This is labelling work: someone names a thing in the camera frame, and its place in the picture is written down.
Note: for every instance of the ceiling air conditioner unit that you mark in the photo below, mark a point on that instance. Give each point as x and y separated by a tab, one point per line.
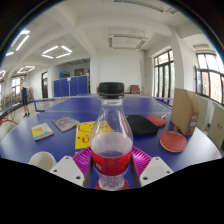
126	41

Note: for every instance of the wide black-framed window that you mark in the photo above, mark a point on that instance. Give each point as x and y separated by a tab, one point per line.
211	80

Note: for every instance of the brown armchair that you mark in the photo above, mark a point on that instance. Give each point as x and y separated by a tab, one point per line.
135	89

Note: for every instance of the white mug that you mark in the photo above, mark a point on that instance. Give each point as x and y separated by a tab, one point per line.
42	160

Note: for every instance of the dark wooden door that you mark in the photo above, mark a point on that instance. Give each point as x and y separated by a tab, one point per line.
45	85

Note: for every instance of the person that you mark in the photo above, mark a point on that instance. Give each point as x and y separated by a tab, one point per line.
24	96

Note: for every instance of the black table tennis paddle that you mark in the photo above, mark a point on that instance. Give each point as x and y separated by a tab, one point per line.
141	125

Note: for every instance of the beige low cabinet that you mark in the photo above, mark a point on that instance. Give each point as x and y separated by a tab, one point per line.
202	113
217	128

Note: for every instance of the tall black-framed glass door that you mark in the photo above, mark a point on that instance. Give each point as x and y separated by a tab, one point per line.
164	75

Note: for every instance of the grey book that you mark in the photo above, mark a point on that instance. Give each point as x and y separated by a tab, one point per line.
66	123

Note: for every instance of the small red table tennis paddle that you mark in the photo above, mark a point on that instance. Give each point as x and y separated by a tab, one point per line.
156	120

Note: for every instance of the blue partition screens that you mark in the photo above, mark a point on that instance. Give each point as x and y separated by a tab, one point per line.
71	86

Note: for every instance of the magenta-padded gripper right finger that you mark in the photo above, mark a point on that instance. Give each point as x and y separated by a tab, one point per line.
155	170

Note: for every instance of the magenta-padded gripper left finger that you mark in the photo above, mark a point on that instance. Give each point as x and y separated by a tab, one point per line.
68	170

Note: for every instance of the large red table tennis paddle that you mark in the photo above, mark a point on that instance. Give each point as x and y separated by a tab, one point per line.
173	141

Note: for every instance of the clear red-labelled water bottle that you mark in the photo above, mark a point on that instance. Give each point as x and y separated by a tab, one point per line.
111	153

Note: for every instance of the brown cardboard box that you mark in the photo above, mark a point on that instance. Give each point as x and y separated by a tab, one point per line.
183	111

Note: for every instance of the ceiling lights group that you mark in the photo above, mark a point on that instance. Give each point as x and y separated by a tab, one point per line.
22	42

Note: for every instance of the light blue and yellow book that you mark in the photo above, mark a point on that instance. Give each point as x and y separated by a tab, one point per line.
42	131

